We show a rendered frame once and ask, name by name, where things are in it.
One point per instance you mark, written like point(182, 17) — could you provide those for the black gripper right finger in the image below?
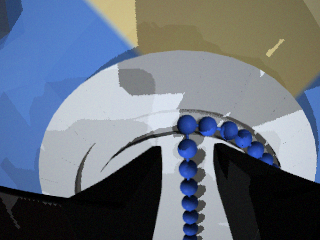
point(263, 202)

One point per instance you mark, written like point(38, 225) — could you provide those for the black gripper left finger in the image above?
point(123, 206)

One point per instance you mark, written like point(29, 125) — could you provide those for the white round bead board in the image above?
point(119, 113)

